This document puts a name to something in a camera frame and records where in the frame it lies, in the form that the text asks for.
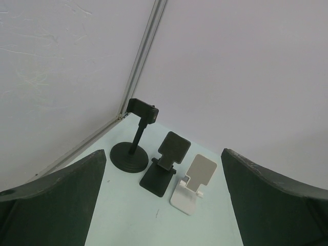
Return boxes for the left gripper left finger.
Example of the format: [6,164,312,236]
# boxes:
[1,149,107,245]

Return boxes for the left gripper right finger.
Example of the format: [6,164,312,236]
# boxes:
[221,149,327,245]

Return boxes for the white phone stand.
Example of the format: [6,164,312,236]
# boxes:
[170,154,217,216]

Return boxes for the black round-base phone stand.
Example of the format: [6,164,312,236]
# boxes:
[110,98,159,173]

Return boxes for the black rectangular phone stand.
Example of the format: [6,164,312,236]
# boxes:
[139,131,191,197]

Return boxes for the left aluminium frame post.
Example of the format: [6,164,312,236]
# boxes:
[28,0,168,182]

